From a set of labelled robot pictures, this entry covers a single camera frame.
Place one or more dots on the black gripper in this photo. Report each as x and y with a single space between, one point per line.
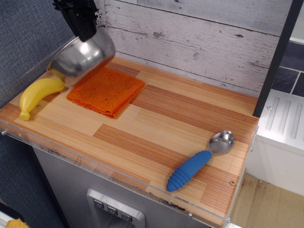
80 16

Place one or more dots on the stainless steel bowl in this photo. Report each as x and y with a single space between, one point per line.
77 59

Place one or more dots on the orange folded cloth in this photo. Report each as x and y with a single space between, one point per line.
107 92

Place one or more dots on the yellow plastic banana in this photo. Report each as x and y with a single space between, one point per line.
36 92

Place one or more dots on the clear acrylic table edge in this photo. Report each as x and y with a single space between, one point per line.
210 219

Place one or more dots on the grey toy fridge cabinet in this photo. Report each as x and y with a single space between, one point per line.
70 181

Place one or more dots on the silver dispenser button panel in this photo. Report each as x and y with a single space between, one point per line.
110 213

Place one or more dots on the yellow object at corner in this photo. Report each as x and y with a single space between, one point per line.
16 223

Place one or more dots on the white ridged toy sink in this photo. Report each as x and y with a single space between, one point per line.
277 152

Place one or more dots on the blue handled metal spoon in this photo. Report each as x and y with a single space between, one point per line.
220 143

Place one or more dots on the dark right vertical post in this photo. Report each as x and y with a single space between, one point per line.
278 55

